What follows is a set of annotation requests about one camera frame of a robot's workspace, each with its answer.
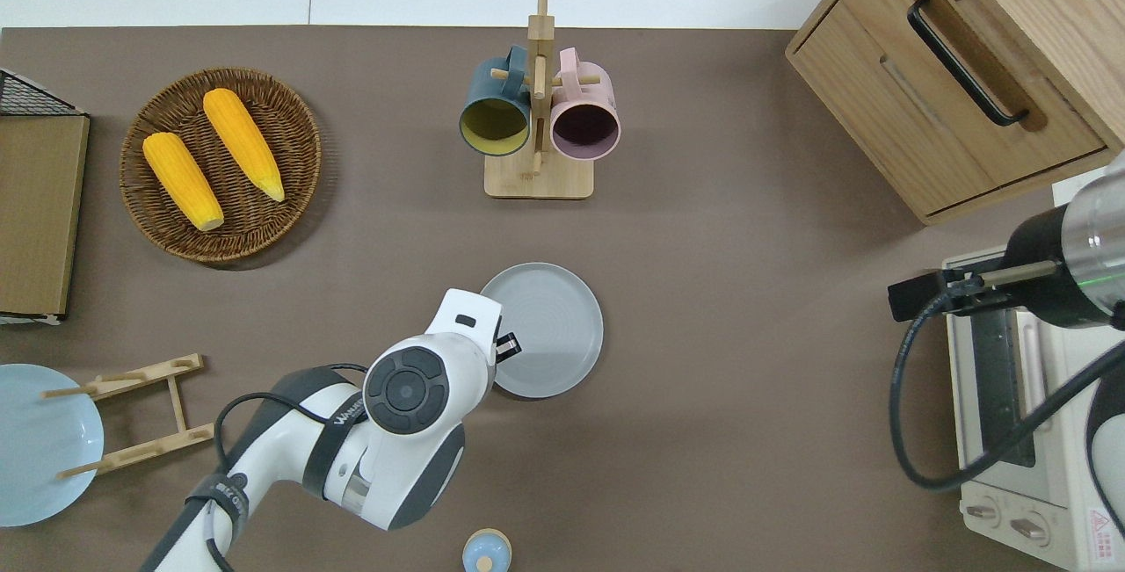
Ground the long pointed corn cob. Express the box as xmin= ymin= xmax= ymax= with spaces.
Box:
xmin=202 ymin=88 xmax=287 ymax=203

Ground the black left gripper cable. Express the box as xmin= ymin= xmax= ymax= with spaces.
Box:
xmin=207 ymin=363 xmax=370 ymax=572

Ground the cream toaster oven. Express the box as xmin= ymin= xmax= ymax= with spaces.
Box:
xmin=940 ymin=247 xmax=1125 ymax=571

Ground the wooden mug tree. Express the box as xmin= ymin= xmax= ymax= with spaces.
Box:
xmin=483 ymin=0 xmax=603 ymax=200

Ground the wooden plate rack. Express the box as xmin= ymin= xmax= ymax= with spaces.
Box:
xmin=41 ymin=353 xmax=216 ymax=479

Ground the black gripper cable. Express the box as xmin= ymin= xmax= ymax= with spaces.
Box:
xmin=889 ymin=260 xmax=1125 ymax=492
xmin=207 ymin=363 xmax=370 ymax=572

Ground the pink mug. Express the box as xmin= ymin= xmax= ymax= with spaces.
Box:
xmin=549 ymin=47 xmax=622 ymax=161

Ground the blue call bell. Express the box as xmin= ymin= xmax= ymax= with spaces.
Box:
xmin=462 ymin=528 xmax=513 ymax=572

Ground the black cabinet handle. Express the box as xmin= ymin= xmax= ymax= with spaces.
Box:
xmin=907 ymin=0 xmax=1031 ymax=127

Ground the gray plate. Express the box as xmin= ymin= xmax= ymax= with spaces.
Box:
xmin=479 ymin=262 xmax=606 ymax=400

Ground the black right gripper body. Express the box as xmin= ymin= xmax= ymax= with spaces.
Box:
xmin=1002 ymin=203 xmax=1117 ymax=331

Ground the brown wicker basket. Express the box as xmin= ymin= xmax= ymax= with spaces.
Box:
xmin=120 ymin=68 xmax=323 ymax=264

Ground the teal mug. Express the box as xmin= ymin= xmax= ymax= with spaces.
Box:
xmin=458 ymin=45 xmax=533 ymax=157

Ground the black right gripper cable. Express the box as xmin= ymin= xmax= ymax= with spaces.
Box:
xmin=889 ymin=260 xmax=1125 ymax=492

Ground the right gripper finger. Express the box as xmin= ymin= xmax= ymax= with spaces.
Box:
xmin=888 ymin=273 xmax=950 ymax=323
xmin=949 ymin=266 xmax=1005 ymax=314

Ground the wooden box lid board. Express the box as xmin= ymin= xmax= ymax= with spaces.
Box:
xmin=0 ymin=113 xmax=91 ymax=320

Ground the wire grid storage box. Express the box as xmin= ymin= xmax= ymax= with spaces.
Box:
xmin=0 ymin=69 xmax=91 ymax=327

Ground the short blunt corn cob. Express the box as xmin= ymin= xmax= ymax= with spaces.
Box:
xmin=142 ymin=132 xmax=225 ymax=232

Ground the wooden cabinet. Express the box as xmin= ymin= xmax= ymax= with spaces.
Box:
xmin=785 ymin=0 xmax=1125 ymax=227

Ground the light blue plate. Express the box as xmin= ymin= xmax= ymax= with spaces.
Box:
xmin=0 ymin=364 xmax=105 ymax=528

